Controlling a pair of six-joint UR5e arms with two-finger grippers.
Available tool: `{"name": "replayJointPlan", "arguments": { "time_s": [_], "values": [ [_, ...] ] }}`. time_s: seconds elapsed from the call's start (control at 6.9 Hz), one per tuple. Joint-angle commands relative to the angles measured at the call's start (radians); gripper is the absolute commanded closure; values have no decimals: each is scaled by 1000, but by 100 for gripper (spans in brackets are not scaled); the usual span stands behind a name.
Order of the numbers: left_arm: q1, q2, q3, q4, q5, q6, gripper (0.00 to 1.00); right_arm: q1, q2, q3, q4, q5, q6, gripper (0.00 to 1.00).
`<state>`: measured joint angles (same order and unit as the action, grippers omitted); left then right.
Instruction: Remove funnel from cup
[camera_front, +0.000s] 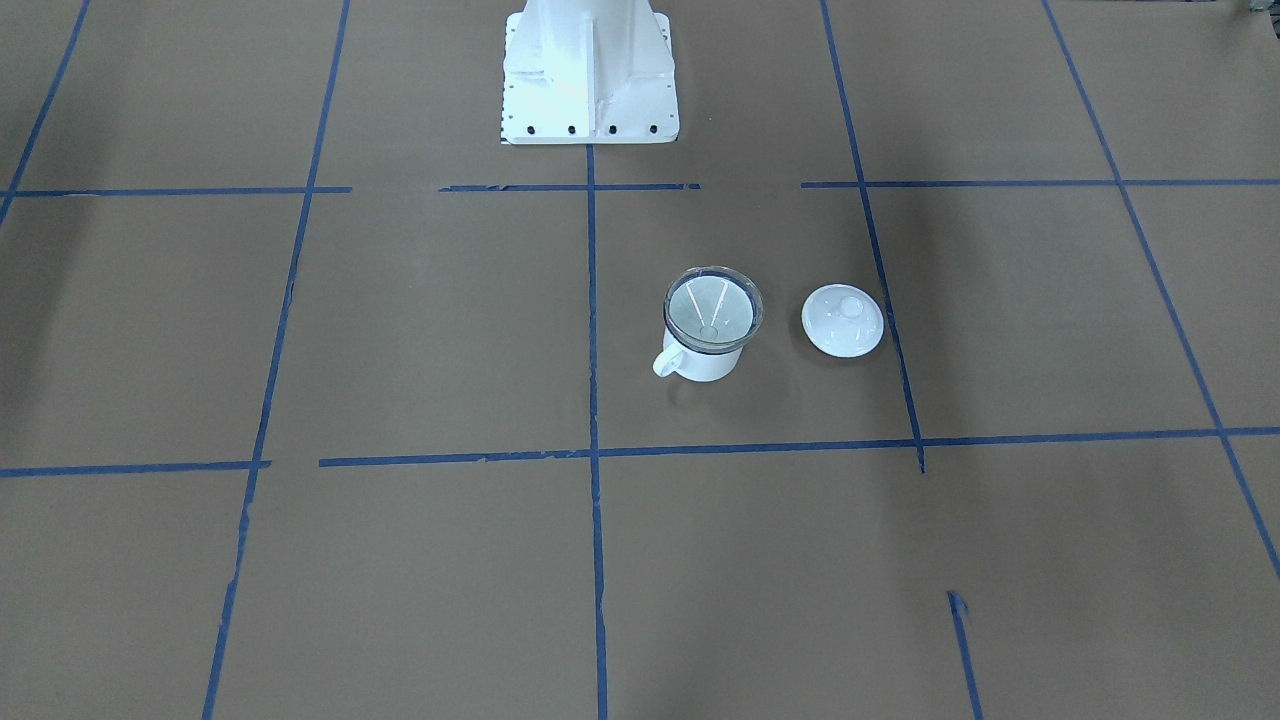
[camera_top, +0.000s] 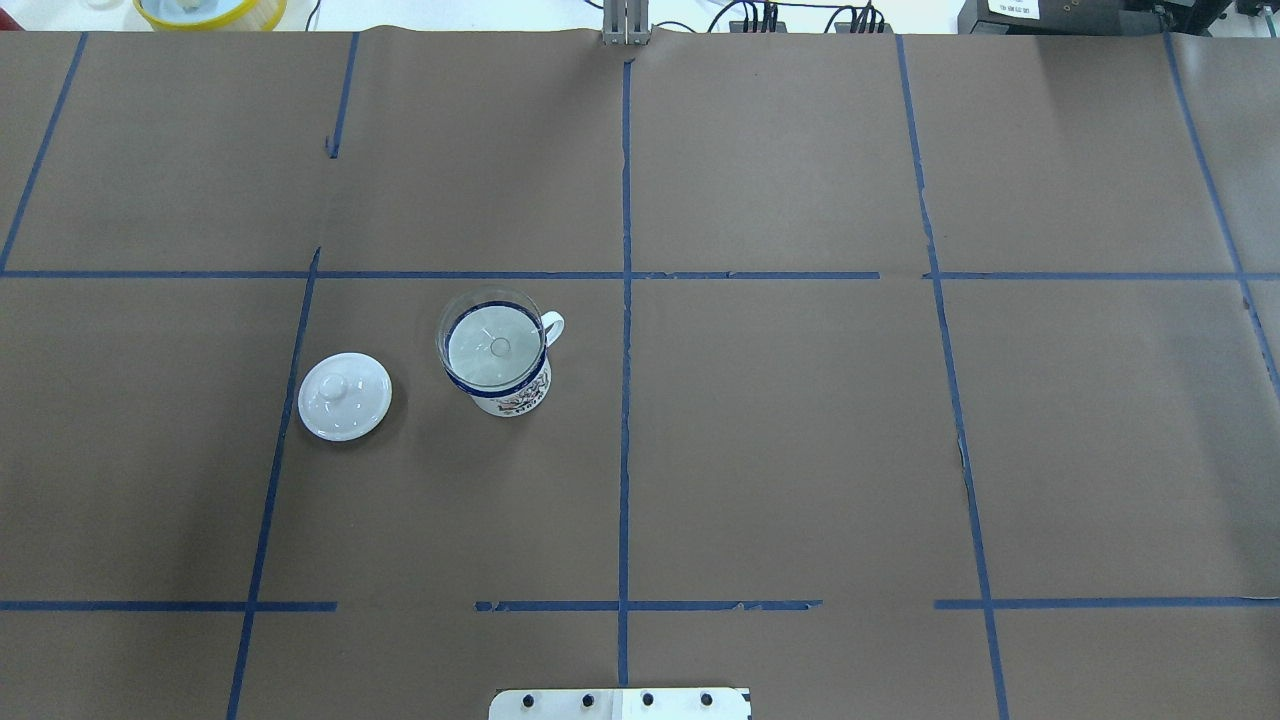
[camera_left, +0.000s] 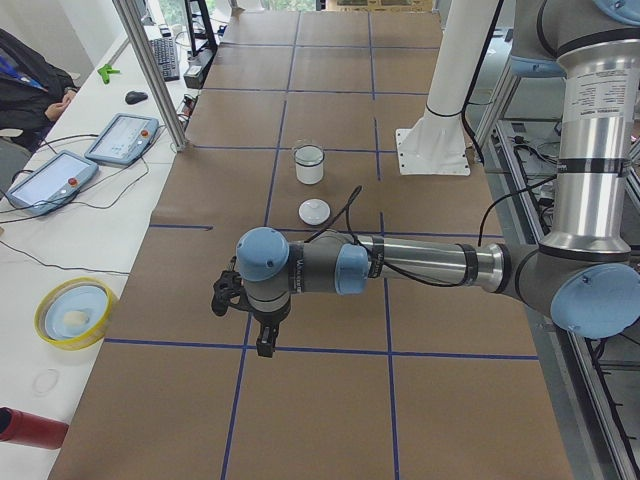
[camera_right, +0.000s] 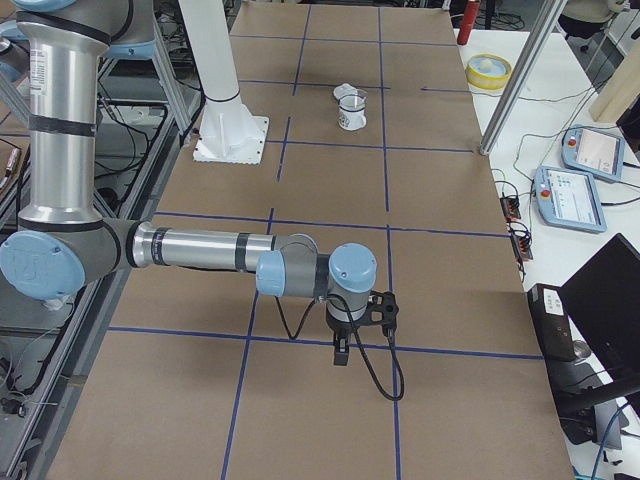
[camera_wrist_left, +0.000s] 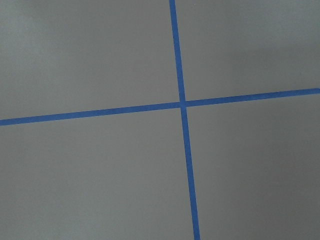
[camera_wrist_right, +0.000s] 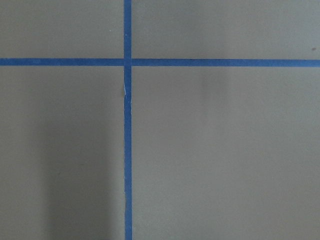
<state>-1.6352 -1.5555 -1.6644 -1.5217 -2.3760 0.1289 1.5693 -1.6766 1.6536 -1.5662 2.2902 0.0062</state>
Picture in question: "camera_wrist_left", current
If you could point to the brown table mat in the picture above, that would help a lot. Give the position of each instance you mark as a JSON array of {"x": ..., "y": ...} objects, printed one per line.
[{"x": 256, "y": 164}]

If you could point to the long blue tape strip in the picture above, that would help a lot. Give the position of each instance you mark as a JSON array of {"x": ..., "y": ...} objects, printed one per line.
[{"x": 157, "y": 107}]

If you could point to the crossing blue tape strip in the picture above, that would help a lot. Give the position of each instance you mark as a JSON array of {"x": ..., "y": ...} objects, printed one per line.
[{"x": 184, "y": 120}]

